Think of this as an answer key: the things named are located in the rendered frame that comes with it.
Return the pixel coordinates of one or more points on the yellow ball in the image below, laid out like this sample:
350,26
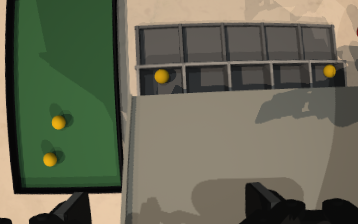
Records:
50,159
329,71
161,76
58,122

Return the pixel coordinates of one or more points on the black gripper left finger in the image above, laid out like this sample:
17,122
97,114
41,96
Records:
75,210

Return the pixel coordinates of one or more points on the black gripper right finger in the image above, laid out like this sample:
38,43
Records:
334,211

